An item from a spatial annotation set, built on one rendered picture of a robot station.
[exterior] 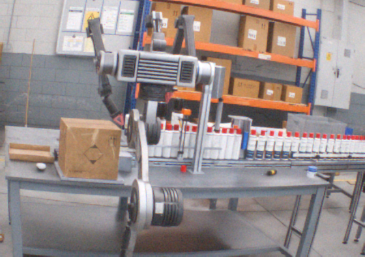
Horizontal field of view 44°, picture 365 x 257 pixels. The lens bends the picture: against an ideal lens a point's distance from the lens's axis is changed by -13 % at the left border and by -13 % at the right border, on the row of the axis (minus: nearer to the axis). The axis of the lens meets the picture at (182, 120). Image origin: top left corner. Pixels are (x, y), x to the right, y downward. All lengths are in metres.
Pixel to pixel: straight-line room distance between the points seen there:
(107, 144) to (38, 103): 5.05
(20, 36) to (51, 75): 0.86
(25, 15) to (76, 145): 5.14
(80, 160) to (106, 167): 0.15
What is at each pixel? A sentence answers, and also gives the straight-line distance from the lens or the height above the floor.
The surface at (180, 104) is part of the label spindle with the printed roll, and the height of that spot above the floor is 1.14.
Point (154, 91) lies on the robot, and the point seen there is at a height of 1.34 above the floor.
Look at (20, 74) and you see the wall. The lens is 7.57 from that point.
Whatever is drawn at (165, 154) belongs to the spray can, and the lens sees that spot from 3.17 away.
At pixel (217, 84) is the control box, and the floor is 1.37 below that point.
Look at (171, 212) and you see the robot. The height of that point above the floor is 0.89.
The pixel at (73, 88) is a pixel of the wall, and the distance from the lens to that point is 7.58.
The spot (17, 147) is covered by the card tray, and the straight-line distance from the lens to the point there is 3.14.
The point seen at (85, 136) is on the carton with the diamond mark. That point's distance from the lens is 2.57.
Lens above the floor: 1.61
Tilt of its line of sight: 9 degrees down
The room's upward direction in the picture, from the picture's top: 7 degrees clockwise
